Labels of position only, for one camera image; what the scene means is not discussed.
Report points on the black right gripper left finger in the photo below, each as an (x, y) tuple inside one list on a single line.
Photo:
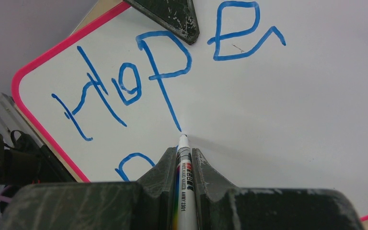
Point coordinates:
[(155, 206)]

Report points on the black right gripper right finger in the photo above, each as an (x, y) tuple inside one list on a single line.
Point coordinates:
[(212, 201)]

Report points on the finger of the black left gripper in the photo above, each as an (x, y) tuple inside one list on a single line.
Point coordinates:
[(177, 16)]

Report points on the whiteboard marker pen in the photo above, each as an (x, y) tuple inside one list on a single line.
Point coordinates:
[(184, 209)]

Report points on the red-framed whiteboard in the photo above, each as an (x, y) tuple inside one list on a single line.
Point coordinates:
[(274, 93)]

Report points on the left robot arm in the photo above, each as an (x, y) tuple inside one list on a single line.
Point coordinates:
[(27, 162)]

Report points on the aluminium frame rail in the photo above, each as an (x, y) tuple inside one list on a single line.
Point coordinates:
[(11, 119)]

